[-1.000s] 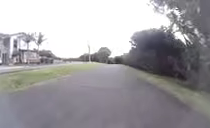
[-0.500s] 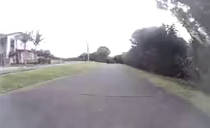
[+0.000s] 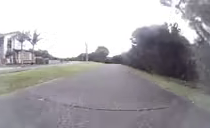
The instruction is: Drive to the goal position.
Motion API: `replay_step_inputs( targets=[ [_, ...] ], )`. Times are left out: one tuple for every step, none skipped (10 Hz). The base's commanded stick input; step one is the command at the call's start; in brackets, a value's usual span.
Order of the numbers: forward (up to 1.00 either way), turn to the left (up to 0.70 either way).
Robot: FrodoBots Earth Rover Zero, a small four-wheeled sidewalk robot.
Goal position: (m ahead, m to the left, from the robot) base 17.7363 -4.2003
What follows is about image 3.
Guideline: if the distant tree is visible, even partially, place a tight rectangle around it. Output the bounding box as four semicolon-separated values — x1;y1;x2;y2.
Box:
88;45;110;63

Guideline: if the pole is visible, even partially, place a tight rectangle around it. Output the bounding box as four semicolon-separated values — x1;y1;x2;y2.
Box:
84;42;89;63

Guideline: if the grey asphalt path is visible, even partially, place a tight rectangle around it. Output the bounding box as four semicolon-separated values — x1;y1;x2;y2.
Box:
0;63;210;128

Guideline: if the low fence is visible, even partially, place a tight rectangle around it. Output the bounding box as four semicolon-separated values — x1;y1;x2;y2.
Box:
35;57;66;65

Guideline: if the row of dark trees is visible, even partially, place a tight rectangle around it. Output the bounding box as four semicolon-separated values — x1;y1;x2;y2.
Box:
109;0;210;96

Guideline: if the palm tree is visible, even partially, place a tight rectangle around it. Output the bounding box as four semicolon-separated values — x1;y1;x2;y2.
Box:
16;31;30;64
27;29;43;64

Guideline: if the grass strip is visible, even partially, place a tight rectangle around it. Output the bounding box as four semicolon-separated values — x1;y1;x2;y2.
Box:
0;61;102;98

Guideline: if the grass verge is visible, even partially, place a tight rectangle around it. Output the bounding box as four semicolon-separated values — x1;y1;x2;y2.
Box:
124;63;210;116

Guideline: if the grey road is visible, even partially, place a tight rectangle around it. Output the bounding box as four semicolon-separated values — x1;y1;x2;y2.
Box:
0;61;81;76

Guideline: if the pale house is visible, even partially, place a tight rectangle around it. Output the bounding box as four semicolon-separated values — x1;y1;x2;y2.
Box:
0;31;37;66

